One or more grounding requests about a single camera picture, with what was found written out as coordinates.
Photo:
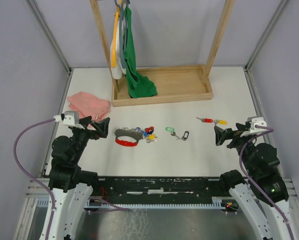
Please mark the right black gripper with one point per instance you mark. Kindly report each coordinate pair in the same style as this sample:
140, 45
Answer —
221, 134

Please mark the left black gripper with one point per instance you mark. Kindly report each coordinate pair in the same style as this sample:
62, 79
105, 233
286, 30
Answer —
101, 129

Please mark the grey key holder with rings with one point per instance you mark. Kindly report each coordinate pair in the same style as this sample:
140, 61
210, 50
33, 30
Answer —
130, 137

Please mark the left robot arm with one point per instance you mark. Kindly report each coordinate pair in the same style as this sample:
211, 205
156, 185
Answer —
69, 186

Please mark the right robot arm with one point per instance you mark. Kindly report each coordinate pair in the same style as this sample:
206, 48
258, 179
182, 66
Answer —
258, 188

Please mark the yellow tag key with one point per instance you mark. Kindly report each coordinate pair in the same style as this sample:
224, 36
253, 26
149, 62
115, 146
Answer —
219, 122

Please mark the pink folded cloth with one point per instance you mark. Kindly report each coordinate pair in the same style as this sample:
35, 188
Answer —
88, 105

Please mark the red tag key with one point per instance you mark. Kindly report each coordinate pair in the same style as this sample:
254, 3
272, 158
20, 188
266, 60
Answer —
205, 120

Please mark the black tag key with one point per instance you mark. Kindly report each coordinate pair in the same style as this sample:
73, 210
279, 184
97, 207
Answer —
185, 136

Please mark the white hanging garment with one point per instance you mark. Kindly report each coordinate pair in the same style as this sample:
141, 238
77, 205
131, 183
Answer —
117, 66

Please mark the green tag key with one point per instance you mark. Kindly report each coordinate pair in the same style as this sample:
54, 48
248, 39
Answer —
172, 132

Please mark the green hanging garment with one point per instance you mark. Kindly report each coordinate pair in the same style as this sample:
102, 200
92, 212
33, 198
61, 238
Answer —
139, 86

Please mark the wooden clothes rack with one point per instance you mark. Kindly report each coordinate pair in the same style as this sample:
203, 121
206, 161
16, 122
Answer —
183, 83

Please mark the grey clothes hanger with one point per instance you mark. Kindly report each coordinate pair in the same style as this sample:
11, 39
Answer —
122, 31

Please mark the yellow clothes hanger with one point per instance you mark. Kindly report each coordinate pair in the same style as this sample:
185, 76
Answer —
115, 46

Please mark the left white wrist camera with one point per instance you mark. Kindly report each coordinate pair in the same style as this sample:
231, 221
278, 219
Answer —
70, 118

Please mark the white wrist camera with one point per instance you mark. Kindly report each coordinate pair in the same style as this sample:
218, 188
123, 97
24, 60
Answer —
70, 118
251, 125

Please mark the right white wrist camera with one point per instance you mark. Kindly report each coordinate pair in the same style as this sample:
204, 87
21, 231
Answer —
251, 125

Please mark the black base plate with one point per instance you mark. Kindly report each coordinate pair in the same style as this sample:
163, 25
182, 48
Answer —
116, 186

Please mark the grey cable duct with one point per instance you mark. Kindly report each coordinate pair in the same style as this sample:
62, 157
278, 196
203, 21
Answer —
168, 201

